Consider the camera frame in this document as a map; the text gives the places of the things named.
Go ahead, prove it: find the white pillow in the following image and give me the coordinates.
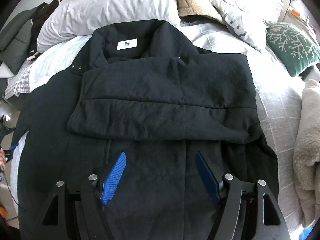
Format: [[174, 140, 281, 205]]
[[37, 0, 181, 53]]

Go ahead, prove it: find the person's left hand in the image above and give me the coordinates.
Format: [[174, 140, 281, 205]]
[[0, 148, 7, 172]]

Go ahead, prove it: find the cream fleece blanket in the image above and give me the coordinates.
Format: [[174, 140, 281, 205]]
[[293, 80, 319, 228]]

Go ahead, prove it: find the white patterned cushion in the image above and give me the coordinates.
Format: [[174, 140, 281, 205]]
[[208, 0, 284, 52]]

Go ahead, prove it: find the green coral pattern cushion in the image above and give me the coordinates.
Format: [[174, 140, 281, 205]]
[[266, 22, 319, 77]]

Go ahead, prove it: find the black coat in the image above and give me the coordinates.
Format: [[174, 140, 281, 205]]
[[10, 19, 279, 240]]

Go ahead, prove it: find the dark brown garment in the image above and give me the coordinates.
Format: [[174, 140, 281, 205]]
[[27, 0, 62, 61]]

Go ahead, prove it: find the checked bed sheet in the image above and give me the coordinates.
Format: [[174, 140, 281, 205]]
[[4, 62, 32, 99]]

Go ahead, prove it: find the grey checked duvet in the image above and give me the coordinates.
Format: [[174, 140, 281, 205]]
[[10, 22, 308, 240]]

